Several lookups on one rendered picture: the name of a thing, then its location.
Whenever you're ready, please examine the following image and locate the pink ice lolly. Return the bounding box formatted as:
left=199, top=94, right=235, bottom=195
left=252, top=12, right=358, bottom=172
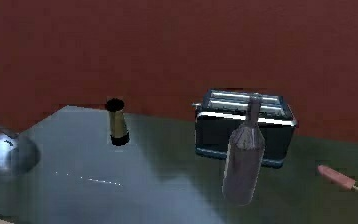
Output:
left=316, top=164, right=358, bottom=197

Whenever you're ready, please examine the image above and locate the black and chrome toaster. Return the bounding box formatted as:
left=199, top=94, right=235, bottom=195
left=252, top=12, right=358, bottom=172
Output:
left=191, top=87, right=299, bottom=169

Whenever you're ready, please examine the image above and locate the dark purple glass bottle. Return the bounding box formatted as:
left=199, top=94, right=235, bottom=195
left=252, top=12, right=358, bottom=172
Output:
left=221, top=93, right=266, bottom=207

